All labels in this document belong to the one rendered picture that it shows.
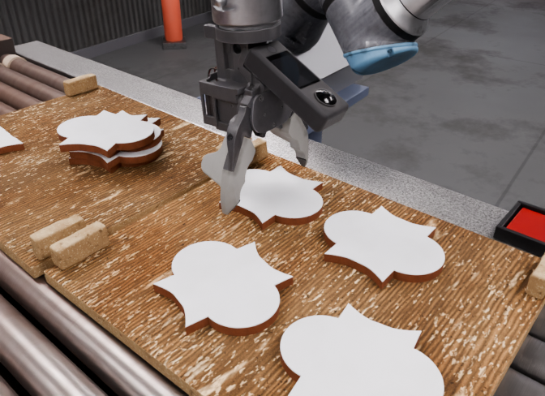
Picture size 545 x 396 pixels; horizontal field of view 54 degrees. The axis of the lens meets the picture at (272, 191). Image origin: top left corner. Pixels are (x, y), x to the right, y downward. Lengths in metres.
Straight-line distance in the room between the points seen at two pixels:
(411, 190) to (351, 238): 0.19
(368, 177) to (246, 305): 0.33
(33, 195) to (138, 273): 0.22
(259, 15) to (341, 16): 0.41
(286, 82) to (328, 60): 0.59
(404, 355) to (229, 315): 0.15
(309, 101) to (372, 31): 0.40
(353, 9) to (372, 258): 0.50
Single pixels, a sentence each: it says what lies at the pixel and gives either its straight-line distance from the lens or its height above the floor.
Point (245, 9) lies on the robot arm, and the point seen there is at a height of 1.17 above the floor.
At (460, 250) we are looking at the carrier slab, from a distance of 0.61.
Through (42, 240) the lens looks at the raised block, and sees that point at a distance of 0.60.
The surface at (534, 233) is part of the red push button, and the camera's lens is 0.69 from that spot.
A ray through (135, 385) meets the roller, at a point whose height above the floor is 0.92.
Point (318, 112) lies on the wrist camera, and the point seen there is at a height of 1.08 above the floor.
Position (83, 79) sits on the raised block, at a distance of 1.03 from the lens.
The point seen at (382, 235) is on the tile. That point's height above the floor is 0.95.
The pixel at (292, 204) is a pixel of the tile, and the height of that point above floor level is 0.95.
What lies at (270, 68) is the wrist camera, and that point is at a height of 1.11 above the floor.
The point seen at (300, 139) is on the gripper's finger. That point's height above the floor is 1.00.
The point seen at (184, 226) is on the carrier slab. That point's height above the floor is 0.94.
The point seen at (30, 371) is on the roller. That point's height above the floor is 0.92.
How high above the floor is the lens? 1.29
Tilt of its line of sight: 32 degrees down
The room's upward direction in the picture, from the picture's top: straight up
